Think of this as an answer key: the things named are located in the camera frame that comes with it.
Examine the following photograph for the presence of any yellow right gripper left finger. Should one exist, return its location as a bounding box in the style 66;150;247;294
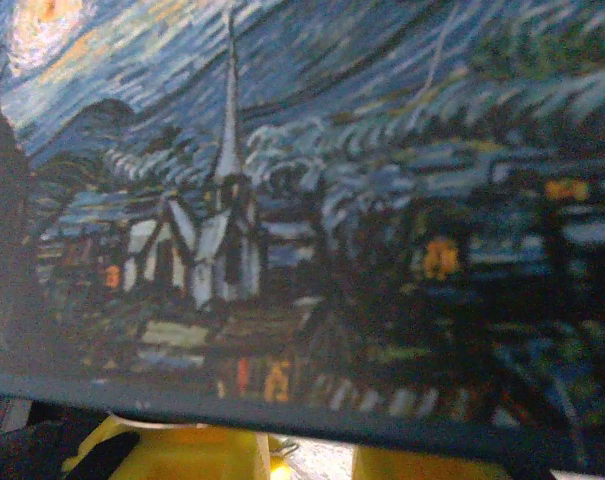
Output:
61;417;271;480

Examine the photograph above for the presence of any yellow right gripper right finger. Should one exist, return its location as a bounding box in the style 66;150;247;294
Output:
354;444;518;480

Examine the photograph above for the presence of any small padlock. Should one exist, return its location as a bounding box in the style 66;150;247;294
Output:
269;435;303;480

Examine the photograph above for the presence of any starry night tin box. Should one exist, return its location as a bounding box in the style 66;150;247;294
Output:
0;0;605;474

